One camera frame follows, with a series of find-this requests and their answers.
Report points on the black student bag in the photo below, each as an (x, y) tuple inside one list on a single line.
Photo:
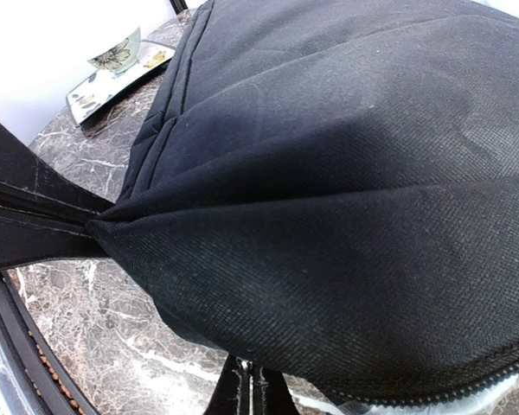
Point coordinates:
[(330, 189)]

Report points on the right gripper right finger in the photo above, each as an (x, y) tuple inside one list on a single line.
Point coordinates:
[(245, 388)]

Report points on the black front table rail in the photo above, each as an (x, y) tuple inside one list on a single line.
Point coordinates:
[(32, 379)]

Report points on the floral placemat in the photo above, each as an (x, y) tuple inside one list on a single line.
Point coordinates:
[(101, 87)]

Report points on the green bowl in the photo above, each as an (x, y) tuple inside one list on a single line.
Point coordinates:
[(121, 57)]

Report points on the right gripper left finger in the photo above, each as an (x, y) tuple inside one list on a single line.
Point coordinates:
[(43, 215)]

